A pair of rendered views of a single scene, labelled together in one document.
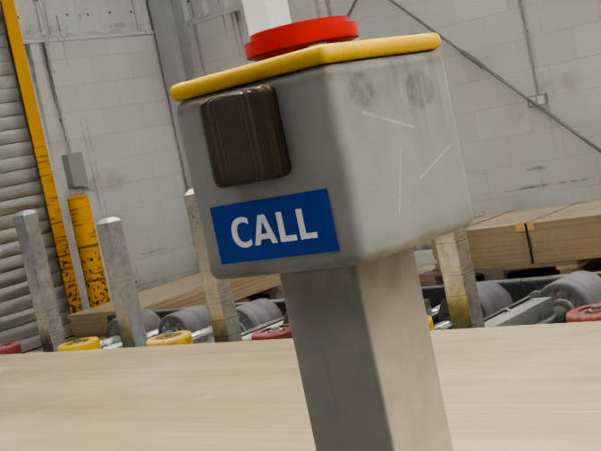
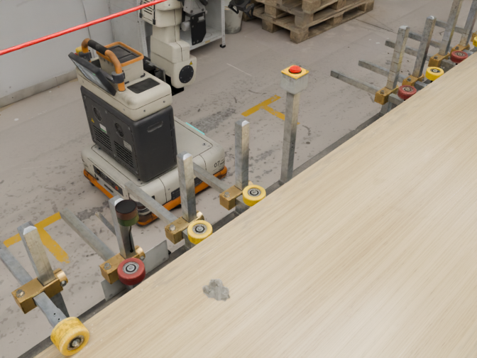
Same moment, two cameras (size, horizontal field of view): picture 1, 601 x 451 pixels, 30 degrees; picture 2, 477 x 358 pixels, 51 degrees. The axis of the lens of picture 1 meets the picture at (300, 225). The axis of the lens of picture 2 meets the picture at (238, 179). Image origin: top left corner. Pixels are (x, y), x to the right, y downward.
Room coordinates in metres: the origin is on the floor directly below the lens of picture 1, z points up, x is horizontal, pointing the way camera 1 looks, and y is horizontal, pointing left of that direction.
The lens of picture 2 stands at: (0.34, -1.59, 2.05)
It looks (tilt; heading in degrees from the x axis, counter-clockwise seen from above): 40 degrees down; 95
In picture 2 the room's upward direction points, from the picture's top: straight up
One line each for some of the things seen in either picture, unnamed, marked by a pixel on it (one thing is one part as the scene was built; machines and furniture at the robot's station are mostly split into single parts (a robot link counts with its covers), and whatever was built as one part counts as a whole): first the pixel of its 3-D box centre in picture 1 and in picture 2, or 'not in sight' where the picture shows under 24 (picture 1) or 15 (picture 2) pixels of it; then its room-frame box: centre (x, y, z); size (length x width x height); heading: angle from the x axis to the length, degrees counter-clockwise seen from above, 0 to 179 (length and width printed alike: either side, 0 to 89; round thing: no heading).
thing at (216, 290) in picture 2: not in sight; (216, 288); (0.20, -0.73, 0.91); 0.09 x 0.07 x 0.02; 133
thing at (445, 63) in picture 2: not in sight; (421, 55); (1.10, 0.96, 0.83); 0.43 x 0.03 x 0.04; 140
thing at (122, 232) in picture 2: not in sight; (128, 254); (-0.10, -0.59, 0.87); 0.04 x 0.04 x 0.48; 50
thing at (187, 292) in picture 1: (221, 284); not in sight; (8.55, 0.69, 0.23); 2.41 x 0.77 x 0.17; 141
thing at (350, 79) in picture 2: not in sight; (368, 87); (0.77, 0.58, 0.83); 0.43 x 0.03 x 0.04; 140
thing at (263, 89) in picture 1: (243, 137); not in sight; (0.36, 0.01, 1.20); 0.03 x 0.01 x 0.03; 50
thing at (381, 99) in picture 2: not in sight; (387, 93); (0.86, 0.53, 0.83); 0.14 x 0.06 x 0.05; 50
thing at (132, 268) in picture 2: not in sight; (133, 278); (-0.06, -0.67, 0.85); 0.08 x 0.08 x 0.11
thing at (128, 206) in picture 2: not in sight; (130, 233); (-0.06, -0.62, 1.00); 0.06 x 0.06 x 0.22; 50
